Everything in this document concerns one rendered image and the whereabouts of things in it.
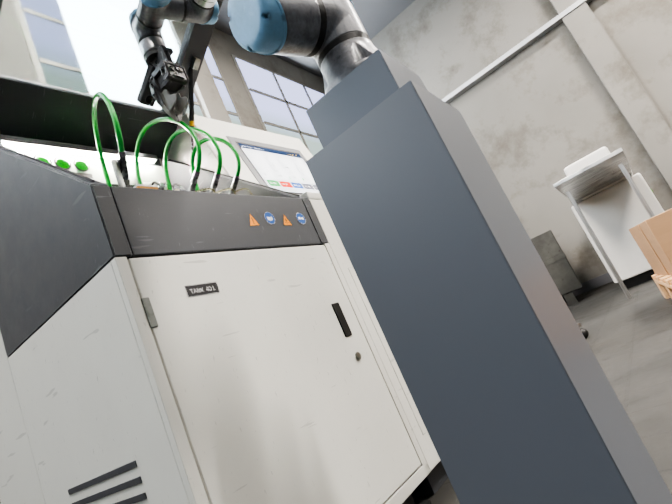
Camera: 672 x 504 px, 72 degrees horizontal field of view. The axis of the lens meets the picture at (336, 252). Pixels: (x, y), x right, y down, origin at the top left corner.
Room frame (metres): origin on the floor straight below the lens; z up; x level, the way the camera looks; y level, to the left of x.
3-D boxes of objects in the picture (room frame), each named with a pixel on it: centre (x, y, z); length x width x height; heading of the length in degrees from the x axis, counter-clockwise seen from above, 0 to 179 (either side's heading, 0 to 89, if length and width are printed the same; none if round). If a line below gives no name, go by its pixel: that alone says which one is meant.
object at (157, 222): (1.13, 0.22, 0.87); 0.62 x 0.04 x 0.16; 147
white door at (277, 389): (1.12, 0.20, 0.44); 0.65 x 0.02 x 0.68; 147
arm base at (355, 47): (0.84, -0.18, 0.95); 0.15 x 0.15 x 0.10
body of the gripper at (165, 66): (1.15, 0.24, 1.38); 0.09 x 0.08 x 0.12; 57
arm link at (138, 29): (1.16, 0.24, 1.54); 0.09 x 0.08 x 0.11; 39
